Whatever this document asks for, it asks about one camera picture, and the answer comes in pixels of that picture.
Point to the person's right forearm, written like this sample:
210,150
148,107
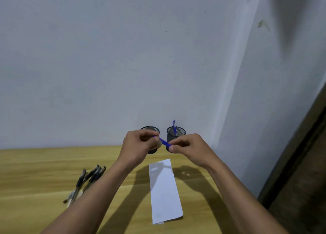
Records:
242,203

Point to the person's right hand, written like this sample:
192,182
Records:
196,150

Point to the white paper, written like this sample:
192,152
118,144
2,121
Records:
164,195

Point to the black mesh pen cup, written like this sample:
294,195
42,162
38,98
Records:
172,134
153,151

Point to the person's left forearm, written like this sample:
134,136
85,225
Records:
89,205

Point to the person's left hand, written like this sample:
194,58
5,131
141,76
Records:
135,147

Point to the blue pen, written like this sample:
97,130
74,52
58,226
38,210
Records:
165,142
174,125

